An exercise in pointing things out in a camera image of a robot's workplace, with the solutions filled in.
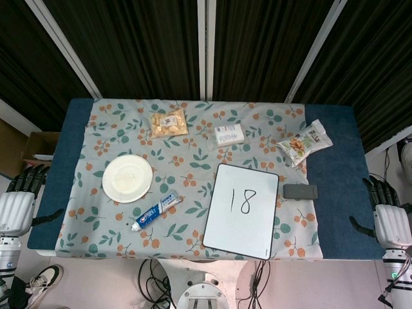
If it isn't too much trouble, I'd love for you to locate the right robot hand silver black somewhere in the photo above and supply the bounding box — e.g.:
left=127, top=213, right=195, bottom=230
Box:
left=349, top=175, right=412, bottom=249

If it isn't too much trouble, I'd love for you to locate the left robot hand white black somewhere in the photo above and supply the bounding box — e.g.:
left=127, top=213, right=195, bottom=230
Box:
left=0, top=164, right=65, bottom=238

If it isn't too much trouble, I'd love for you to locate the dark grey eraser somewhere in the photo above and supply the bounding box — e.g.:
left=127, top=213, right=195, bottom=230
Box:
left=283, top=183, right=319, bottom=201

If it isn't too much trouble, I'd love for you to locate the robot base column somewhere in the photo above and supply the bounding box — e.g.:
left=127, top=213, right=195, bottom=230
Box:
left=175, top=272, right=231, bottom=309

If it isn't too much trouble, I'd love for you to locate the white whiteboard black rim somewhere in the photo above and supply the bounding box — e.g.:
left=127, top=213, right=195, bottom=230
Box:
left=202, top=163, right=280, bottom=261

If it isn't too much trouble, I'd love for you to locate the blue table cover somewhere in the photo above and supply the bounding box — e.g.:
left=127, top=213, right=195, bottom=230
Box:
left=26, top=98, right=387, bottom=261

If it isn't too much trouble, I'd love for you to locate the open cardboard box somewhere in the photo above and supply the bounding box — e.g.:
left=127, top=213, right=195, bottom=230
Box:
left=21, top=131, right=61, bottom=172

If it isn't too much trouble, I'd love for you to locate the white black sneaker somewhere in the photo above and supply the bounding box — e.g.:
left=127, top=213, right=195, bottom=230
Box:
left=24, top=264, right=64, bottom=307

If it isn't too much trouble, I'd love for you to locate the white paper plate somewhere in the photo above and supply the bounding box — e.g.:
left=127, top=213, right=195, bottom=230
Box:
left=102, top=154, right=154, bottom=203

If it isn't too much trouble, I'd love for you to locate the green white snack bag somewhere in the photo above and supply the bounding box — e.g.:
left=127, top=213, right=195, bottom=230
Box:
left=276, top=118, right=334, bottom=167

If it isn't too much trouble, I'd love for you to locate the blue white toothpaste tube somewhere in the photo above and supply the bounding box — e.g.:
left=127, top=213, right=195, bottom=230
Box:
left=130, top=189, right=184, bottom=232

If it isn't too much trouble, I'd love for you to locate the black curtain panel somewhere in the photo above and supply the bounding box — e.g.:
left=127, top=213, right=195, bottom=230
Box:
left=0, top=0, right=93, bottom=131
left=212, top=0, right=336, bottom=103
left=43, top=0, right=202, bottom=100
left=292, top=0, right=412, bottom=154

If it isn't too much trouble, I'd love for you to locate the floral patterned tablecloth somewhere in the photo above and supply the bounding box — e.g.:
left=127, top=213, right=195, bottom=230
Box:
left=55, top=98, right=324, bottom=260

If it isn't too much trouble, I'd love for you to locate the clear bag of yellow snacks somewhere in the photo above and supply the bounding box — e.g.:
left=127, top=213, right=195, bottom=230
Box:
left=148, top=108, right=189, bottom=140

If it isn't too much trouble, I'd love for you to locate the white soap bar in wrapper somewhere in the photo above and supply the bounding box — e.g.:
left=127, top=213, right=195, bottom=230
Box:
left=206, top=123, right=250, bottom=151

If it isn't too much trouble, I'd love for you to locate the thin black floor cable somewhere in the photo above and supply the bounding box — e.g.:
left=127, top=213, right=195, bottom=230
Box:
left=368, top=149, right=393, bottom=190

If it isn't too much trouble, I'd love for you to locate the white partition base rail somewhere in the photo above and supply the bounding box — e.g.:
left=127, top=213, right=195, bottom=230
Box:
left=364, top=132, right=412, bottom=158

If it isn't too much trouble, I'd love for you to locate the black cable bundle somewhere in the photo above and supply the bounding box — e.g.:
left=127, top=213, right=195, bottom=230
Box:
left=247, top=259, right=272, bottom=309
left=138, top=258, right=175, bottom=309

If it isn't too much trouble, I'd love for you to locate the white partition post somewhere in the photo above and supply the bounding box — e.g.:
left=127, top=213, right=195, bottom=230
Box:
left=196, top=0, right=215, bottom=102
left=25, top=0, right=102, bottom=99
left=284, top=0, right=349, bottom=104

